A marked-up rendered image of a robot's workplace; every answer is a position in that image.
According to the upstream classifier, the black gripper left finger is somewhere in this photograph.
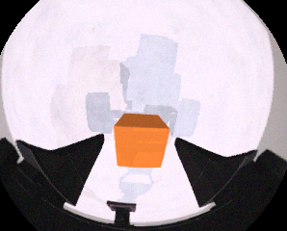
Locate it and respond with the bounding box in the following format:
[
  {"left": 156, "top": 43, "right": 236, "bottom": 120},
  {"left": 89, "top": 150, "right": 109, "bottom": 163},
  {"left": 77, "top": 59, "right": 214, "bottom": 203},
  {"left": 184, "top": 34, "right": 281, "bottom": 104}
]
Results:
[{"left": 15, "top": 134, "right": 105, "bottom": 207}]

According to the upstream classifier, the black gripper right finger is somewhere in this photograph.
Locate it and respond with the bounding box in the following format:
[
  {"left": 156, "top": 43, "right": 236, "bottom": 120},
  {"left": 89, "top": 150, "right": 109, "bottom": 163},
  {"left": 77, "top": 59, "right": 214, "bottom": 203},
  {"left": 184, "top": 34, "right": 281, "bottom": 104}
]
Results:
[{"left": 174, "top": 138, "right": 258, "bottom": 208}]

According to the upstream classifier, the orange block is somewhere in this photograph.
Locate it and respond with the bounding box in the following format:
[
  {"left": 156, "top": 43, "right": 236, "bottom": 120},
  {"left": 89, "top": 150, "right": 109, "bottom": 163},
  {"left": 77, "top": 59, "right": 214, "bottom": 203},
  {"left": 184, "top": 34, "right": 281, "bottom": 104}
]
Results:
[{"left": 114, "top": 113, "right": 170, "bottom": 168}]

